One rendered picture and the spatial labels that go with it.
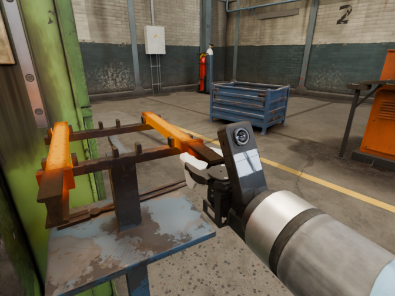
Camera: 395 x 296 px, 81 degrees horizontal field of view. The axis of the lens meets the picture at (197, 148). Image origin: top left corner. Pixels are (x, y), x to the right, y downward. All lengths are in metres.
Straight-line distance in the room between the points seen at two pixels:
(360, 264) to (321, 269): 0.03
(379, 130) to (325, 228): 3.09
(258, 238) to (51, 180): 0.28
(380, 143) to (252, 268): 2.29
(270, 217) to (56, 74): 0.75
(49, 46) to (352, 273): 0.85
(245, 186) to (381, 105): 3.02
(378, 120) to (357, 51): 4.40
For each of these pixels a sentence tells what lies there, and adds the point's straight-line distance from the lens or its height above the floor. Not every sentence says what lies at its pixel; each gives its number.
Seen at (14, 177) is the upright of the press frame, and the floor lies 0.85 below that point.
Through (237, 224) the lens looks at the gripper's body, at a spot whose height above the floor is 0.98.
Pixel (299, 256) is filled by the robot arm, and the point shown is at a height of 1.03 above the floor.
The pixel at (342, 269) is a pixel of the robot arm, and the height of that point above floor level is 1.05.
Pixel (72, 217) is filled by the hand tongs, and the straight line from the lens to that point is 0.77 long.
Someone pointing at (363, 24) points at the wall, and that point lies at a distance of 7.58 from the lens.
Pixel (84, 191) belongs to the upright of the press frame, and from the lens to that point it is 0.99.
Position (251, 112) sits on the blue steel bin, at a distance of 3.93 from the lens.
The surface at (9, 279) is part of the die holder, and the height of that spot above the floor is 0.64.
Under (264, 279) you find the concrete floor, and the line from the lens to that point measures 1.59.
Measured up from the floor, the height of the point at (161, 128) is 1.03.
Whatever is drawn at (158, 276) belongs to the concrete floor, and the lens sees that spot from 1.57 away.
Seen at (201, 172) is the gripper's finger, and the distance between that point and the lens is 0.37.
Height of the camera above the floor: 1.21
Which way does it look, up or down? 22 degrees down
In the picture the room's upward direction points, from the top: straight up
